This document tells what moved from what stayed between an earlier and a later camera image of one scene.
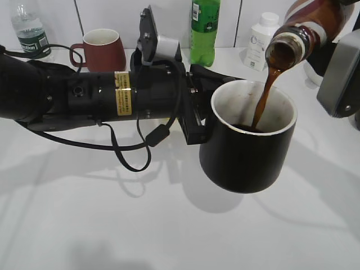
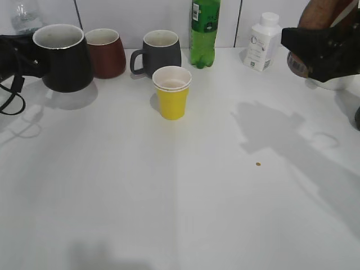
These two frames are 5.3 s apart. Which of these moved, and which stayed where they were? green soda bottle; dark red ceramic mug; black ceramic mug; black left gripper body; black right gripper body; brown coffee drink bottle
Moved: black ceramic mug; brown coffee drink bottle; black right gripper body; black left gripper body
Stayed: dark red ceramic mug; green soda bottle
